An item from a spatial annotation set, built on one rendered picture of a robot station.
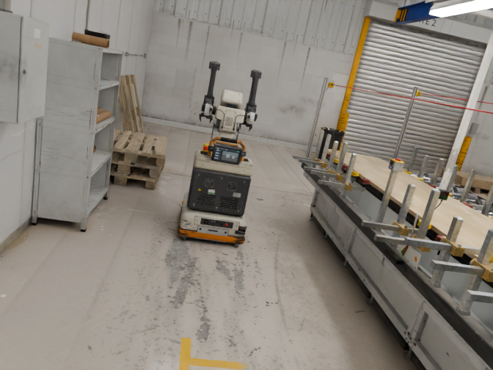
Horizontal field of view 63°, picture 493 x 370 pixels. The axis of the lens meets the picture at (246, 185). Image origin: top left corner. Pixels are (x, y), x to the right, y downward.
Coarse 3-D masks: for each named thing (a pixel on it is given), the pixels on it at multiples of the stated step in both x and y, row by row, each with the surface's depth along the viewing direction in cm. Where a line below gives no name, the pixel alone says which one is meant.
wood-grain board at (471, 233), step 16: (368, 160) 464; (368, 176) 371; (384, 176) 387; (400, 176) 404; (400, 192) 332; (416, 192) 344; (416, 208) 291; (448, 208) 310; (464, 208) 321; (432, 224) 260; (448, 224) 268; (464, 224) 276; (480, 224) 284; (464, 240) 240; (480, 240) 246
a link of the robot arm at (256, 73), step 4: (256, 72) 402; (260, 72) 405; (256, 76) 403; (256, 80) 404; (252, 84) 407; (256, 84) 404; (252, 88) 405; (256, 88) 405; (252, 92) 405; (252, 96) 405; (252, 100) 406; (248, 104) 407; (252, 104) 406
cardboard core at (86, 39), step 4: (76, 32) 356; (72, 36) 353; (76, 36) 354; (80, 36) 354; (84, 36) 355; (88, 36) 356; (92, 36) 357; (80, 40) 355; (84, 40) 355; (88, 40) 356; (92, 40) 356; (96, 40) 356; (100, 40) 357; (104, 40) 357; (108, 40) 362; (88, 44) 359; (92, 44) 358; (96, 44) 358; (100, 44) 358; (104, 44) 358; (108, 44) 365
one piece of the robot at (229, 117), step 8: (216, 112) 384; (224, 112) 385; (232, 112) 385; (240, 112) 386; (224, 120) 386; (232, 120) 387; (240, 120) 388; (224, 128) 387; (232, 128) 388; (224, 136) 395; (232, 136) 396
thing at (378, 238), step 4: (376, 236) 229; (380, 236) 229; (384, 236) 231; (388, 236) 232; (376, 240) 229; (380, 240) 230; (384, 240) 230; (388, 240) 230; (392, 240) 231; (396, 240) 231; (400, 240) 231; (404, 244) 232; (432, 248) 235
